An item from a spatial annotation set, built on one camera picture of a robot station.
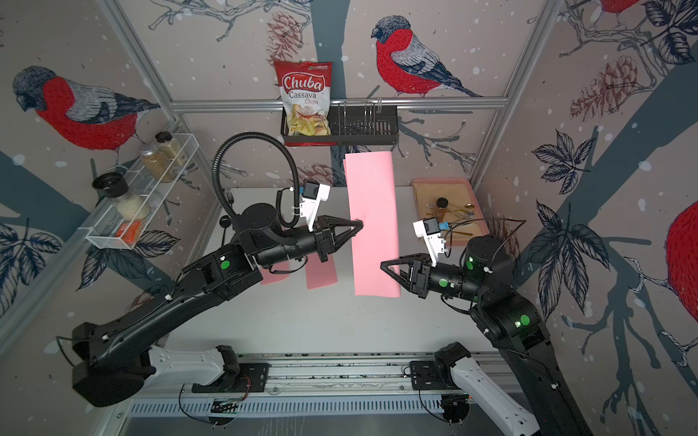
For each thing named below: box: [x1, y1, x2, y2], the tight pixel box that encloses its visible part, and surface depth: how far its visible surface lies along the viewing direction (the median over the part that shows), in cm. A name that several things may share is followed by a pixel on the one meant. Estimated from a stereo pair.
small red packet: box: [115, 220, 142, 245], surface depth 67 cm
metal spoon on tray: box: [425, 203, 476, 218], surface depth 114 cm
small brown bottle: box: [435, 197, 449, 222], surface depth 106 cm
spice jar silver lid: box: [139, 143, 177, 183], surface depth 78 cm
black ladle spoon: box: [219, 215, 232, 247], surface depth 112 cm
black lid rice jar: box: [91, 171, 151, 222], surface depth 67 cm
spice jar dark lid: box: [154, 130, 173, 143], surface depth 82 cm
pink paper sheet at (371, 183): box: [344, 151, 402, 298], surface depth 54 cm
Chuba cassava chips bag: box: [273, 59, 338, 148], surface depth 85 cm
